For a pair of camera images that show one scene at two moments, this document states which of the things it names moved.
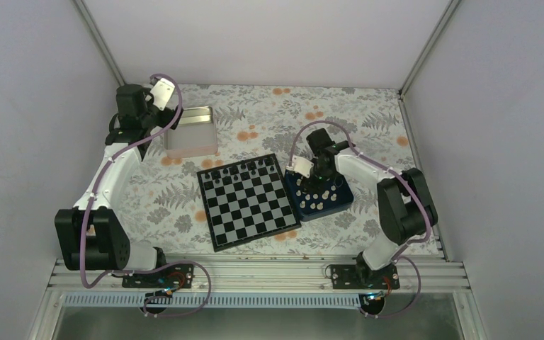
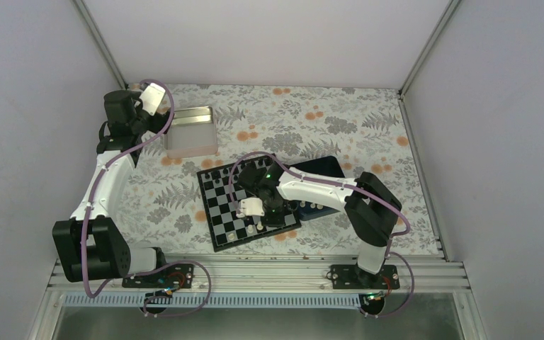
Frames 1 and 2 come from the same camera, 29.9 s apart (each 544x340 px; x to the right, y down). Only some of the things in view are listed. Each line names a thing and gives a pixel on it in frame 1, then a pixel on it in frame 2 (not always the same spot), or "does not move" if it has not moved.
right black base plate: x=360 y=277 does not move
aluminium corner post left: x=99 y=42 does not move
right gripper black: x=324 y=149 → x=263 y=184
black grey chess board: x=246 y=201 does not move
